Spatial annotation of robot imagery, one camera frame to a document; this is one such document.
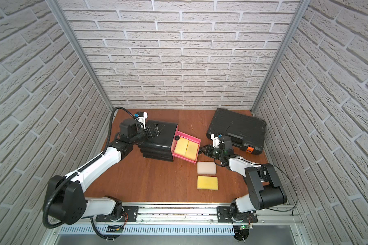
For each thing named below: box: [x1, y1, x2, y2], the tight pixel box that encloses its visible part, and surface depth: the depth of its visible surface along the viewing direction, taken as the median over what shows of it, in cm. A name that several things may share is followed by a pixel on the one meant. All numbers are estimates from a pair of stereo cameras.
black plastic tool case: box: [205, 108, 267, 156], surface depth 100 cm
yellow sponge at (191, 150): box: [184, 139, 199, 161], surface depth 92 cm
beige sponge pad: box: [196, 161, 217, 176], surface depth 89 cm
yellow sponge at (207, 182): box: [196, 175, 219, 191], surface depth 85 cm
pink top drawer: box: [170, 124, 202, 165], surface depth 96 cm
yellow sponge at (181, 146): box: [173, 136, 190, 156], surface depth 92 cm
